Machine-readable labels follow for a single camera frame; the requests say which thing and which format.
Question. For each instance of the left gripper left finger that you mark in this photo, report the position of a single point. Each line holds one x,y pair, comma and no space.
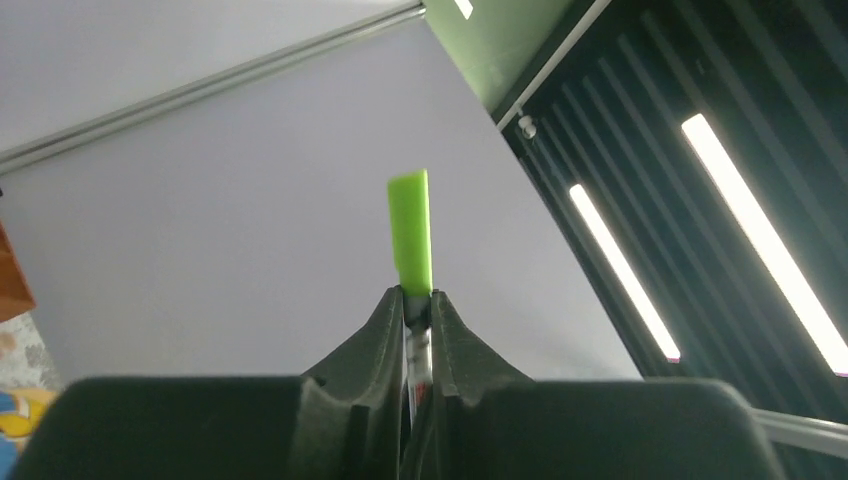
341,419

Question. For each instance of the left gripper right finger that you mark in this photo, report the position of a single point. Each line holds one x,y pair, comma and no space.
488,420

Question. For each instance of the green capped marker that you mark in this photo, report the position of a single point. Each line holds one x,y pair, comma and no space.
409,216

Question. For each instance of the left ceiling light strip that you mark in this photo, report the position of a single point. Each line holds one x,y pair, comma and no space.
625,273

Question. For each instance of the ceiling light strip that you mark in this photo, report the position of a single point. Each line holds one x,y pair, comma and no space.
768,245
625,273

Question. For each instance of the blue pikachu cloth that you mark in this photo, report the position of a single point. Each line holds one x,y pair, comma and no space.
21,412

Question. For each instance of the floral table mat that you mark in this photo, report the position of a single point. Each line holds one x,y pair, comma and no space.
25,360

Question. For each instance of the right ceiling light strip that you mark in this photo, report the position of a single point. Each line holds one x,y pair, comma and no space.
768,245

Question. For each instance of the orange compartment tray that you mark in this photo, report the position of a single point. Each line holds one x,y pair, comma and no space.
16,295

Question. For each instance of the right aluminium frame post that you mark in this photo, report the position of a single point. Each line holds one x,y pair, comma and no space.
279,60

